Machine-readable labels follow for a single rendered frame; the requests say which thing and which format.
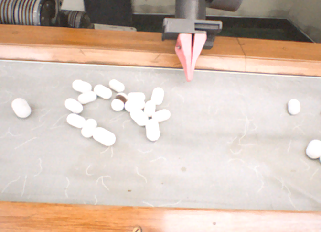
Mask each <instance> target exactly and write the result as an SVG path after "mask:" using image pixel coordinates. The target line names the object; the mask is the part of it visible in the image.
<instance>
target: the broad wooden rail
mask: <svg viewBox="0 0 321 232"><path fill-rule="evenodd" d="M175 44H176V40H164V41H162V33H147V32H130V31H113V30H96V29H74V28H62V27H44V26H28V25H11V24H8V25H2V24H0V60H12V61H31V62H49V63H54V62H58V63H77V64H96V65H114V66H132V67H151V68H170V69H183V66H182V64H181V62H180V60H179V58H178V56H177V54H176V51H175ZM194 70H208V71H223V72H236V73H255V74H273V75H283V76H301V77H321V44H317V43H300V42H292V41H274V40H258V39H249V38H232V37H215V40H214V42H213V47H212V49H209V50H206V49H202V50H201V52H200V54H199V56H198V59H197V62H196V65H195V68H194Z"/></svg>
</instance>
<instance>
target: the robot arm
mask: <svg viewBox="0 0 321 232"><path fill-rule="evenodd" d="M242 1H243V0H175V18H165V19H163V28H162V41H164V40H176V44H175V51H176V54H177V56H178V58H179V60H180V62H181V64H182V66H183V69H184V73H185V77H186V81H187V82H191V80H192V77H193V72H194V68H195V65H196V62H197V59H198V56H199V54H200V52H201V50H202V49H206V50H209V49H212V47H213V42H214V40H215V36H216V34H217V33H220V32H221V30H222V22H221V21H206V7H207V8H212V9H219V10H222V11H231V12H235V11H237V10H238V9H239V8H240V5H241V4H242Z"/></svg>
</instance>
